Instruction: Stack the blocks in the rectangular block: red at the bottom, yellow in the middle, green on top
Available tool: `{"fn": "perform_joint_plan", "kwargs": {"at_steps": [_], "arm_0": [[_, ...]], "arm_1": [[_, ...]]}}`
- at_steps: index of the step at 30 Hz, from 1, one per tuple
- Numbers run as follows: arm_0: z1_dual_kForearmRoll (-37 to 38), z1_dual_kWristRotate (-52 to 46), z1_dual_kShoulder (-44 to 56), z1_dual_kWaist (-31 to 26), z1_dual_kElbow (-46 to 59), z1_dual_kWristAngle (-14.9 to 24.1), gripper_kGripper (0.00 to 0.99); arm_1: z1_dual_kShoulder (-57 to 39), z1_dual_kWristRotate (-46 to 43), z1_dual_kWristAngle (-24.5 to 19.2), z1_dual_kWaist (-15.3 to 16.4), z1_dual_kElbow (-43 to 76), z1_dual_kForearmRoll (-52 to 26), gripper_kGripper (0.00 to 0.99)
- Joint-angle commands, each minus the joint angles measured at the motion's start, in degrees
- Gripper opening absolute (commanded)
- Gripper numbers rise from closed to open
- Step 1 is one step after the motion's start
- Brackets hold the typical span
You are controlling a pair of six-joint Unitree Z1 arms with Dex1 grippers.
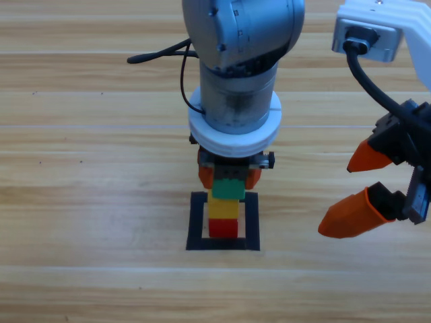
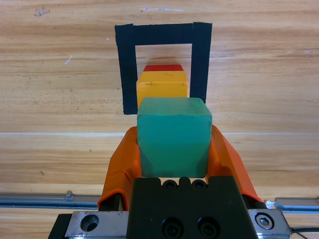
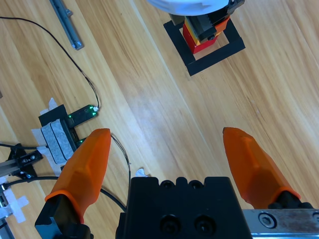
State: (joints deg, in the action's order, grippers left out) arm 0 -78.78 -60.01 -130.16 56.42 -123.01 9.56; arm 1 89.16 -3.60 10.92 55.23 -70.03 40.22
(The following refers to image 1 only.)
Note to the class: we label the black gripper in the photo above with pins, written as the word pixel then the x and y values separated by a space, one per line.
pixel 421 148
pixel 230 173

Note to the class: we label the green cube block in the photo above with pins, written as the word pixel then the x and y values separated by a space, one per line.
pixel 229 190

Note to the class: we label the black tape square outline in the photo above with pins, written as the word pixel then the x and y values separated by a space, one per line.
pixel 222 244

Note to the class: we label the yellow cube block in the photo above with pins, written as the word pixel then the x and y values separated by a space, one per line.
pixel 222 208

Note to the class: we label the red cube block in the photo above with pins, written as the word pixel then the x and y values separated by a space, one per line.
pixel 222 228

